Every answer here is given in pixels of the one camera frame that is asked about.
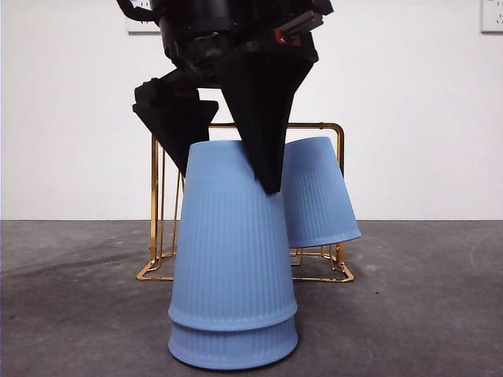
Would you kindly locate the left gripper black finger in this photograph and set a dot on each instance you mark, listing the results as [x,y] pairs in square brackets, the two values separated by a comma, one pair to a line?
[263,118]
[177,125]

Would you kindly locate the cracked blue ribbed cup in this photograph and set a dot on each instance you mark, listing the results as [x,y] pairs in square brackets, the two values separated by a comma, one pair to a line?
[322,204]

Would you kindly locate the blue ribbed plastic cup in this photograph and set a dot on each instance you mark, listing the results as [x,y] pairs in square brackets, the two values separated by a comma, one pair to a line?
[232,349]
[232,243]

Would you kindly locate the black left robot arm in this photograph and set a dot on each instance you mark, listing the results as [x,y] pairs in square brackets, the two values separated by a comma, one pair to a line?
[196,19]

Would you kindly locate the white wall socket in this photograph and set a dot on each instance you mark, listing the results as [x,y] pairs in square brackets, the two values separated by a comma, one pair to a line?
[492,17]
[137,27]

